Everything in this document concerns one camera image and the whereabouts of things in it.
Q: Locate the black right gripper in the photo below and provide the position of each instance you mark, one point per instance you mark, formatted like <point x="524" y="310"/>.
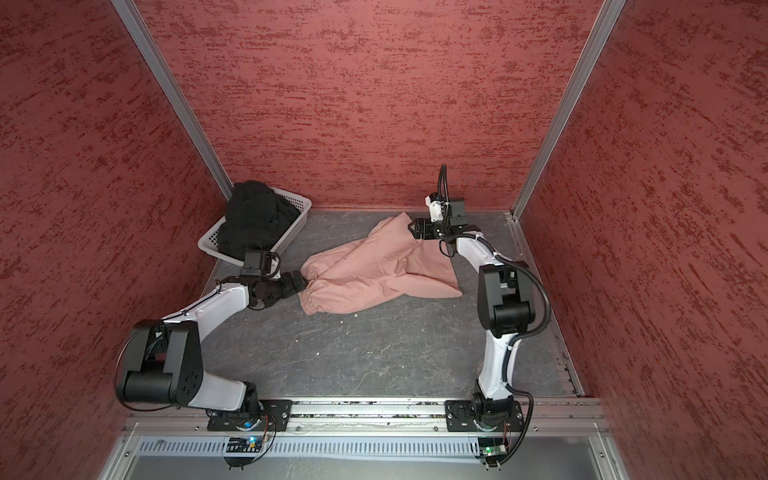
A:
<point x="429" y="235"/>

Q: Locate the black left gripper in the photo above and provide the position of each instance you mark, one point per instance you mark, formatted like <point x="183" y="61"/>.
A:
<point x="289" y="288"/>

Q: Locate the pink shorts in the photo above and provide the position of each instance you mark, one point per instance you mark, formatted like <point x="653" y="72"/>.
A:
<point x="388" y="263"/>

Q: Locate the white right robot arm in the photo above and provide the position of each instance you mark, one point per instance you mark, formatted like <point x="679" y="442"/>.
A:
<point x="505" y="310"/>

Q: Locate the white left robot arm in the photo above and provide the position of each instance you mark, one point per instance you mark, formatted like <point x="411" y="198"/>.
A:
<point x="161" y="363"/>

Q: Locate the black shorts in basket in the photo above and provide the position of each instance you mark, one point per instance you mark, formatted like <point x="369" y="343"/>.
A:
<point x="256" y="218"/>

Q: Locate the white plastic laundry basket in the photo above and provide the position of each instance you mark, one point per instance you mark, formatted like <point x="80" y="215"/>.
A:
<point x="208" y="243"/>

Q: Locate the left circuit board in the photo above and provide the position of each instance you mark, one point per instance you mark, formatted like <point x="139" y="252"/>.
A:
<point x="243" y="446"/>

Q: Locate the circuit board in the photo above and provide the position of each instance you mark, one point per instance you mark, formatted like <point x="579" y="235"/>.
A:
<point x="492" y="449"/>
<point x="243" y="446"/>

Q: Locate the right circuit board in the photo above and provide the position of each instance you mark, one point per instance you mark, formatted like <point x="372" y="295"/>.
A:
<point x="492" y="449"/>

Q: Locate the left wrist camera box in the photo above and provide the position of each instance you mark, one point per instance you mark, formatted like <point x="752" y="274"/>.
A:
<point x="261" y="264"/>

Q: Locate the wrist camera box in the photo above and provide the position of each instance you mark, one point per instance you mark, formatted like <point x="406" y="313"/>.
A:
<point x="446" y="212"/>
<point x="261" y="264"/>

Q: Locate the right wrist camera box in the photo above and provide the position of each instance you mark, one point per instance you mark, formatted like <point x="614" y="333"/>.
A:
<point x="446" y="212"/>

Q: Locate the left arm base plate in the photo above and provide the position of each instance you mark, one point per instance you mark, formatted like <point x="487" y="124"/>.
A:
<point x="264" y="416"/>

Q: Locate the left aluminium corner post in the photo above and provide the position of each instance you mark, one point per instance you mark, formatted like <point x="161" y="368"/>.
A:
<point x="138" y="30"/>

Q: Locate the aluminium corner post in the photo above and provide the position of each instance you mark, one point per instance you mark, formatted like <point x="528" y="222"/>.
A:
<point x="599" y="34"/>
<point x="138" y="30"/>

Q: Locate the white slotted cable duct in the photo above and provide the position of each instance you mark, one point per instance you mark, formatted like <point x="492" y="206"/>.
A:
<point x="451" y="448"/>

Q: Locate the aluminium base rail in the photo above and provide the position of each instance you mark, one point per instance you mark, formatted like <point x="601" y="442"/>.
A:
<point x="383" y="416"/>

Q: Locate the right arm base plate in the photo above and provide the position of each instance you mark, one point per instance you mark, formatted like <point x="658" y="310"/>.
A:
<point x="465" y="415"/>

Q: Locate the right aluminium corner post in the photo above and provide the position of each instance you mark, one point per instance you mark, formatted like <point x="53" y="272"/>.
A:
<point x="599" y="34"/>

